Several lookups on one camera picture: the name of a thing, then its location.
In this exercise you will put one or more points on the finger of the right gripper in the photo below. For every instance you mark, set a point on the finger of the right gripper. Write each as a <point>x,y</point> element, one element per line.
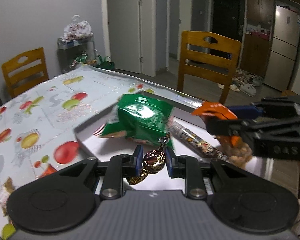
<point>269,107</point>
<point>252,127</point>

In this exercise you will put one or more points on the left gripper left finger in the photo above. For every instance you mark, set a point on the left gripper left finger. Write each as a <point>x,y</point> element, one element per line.
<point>114,171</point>

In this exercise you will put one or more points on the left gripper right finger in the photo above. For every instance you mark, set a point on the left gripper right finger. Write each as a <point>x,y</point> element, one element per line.
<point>195,173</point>

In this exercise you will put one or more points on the dark cylindrical snack pack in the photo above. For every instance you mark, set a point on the dark cylindrical snack pack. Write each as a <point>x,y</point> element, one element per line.
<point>194,142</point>

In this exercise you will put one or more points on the clear bag of biscuits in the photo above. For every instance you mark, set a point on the clear bag of biscuits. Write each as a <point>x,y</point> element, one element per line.
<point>237,151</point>

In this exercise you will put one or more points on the gold brown candy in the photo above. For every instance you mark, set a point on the gold brown candy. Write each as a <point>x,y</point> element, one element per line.
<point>153,161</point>

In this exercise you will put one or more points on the green snack bag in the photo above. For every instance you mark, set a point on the green snack bag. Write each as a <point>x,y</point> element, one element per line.
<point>138,118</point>

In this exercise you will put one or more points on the orange snack bar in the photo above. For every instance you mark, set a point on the orange snack bar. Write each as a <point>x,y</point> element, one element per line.
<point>48,171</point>

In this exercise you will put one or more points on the grey shallow tray box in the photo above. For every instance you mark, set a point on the grey shallow tray box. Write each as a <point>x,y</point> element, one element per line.
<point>217,180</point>

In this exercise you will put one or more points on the shoes on floor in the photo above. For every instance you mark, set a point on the shoes on floor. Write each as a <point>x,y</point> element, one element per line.
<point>245,82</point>

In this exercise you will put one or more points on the silver refrigerator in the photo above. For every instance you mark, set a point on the silver refrigerator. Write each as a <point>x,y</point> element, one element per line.
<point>284,48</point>

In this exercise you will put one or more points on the wooden chair at right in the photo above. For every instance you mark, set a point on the wooden chair at right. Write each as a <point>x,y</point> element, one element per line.
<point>205,65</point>

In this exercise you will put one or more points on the wooden chair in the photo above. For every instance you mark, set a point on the wooden chair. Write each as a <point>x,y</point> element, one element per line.
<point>205,65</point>
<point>25,71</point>

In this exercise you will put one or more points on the fruit pattern tablecloth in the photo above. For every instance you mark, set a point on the fruit pattern tablecloth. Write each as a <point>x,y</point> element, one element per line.
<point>37,127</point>

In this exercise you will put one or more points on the green bag on floor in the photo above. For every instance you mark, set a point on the green bag on floor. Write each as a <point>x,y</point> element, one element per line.
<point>105,63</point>

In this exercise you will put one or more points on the brown pastry packet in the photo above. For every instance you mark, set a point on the brown pastry packet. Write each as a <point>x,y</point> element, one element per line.
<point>5,192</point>

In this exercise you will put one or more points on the metal shelf rack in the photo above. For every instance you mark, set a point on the metal shelf rack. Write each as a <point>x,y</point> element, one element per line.
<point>75,52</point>

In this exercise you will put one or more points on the wooden chair at back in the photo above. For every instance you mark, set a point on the wooden chair at back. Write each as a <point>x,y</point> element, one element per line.
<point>25,71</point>

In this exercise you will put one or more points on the white plastic bag on rack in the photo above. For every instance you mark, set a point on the white plastic bag on rack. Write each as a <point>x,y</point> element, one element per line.
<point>78,29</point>

